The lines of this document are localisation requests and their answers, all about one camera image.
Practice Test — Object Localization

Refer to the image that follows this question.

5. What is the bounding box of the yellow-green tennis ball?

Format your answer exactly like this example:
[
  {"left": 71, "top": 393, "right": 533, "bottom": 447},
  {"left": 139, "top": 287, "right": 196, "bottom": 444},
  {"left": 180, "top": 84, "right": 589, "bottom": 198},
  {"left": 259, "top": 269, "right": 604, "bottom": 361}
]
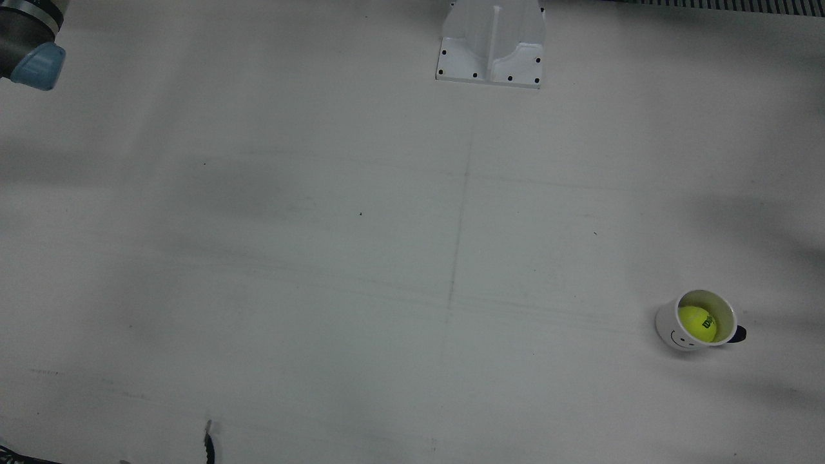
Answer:
[{"left": 677, "top": 305, "right": 717, "bottom": 343}]

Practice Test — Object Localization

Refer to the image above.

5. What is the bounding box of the ribbed metal grille panel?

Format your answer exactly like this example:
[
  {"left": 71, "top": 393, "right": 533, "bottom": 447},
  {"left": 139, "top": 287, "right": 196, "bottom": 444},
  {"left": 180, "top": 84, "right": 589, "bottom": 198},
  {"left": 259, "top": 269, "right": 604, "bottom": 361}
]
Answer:
[{"left": 635, "top": 0, "right": 825, "bottom": 17}]

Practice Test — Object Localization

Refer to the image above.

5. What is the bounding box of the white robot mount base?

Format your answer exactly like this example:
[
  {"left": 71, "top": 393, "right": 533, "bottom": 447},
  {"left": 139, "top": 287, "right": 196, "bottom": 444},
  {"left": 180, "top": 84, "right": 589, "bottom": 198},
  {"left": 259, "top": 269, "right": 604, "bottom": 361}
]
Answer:
[{"left": 436, "top": 0, "right": 546, "bottom": 89}]

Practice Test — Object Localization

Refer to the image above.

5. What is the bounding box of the white smiley mug black handle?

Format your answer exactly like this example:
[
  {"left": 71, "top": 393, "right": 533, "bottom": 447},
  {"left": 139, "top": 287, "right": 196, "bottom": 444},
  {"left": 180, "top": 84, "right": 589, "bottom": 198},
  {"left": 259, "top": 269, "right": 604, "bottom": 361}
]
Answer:
[{"left": 655, "top": 289, "right": 747, "bottom": 353}]

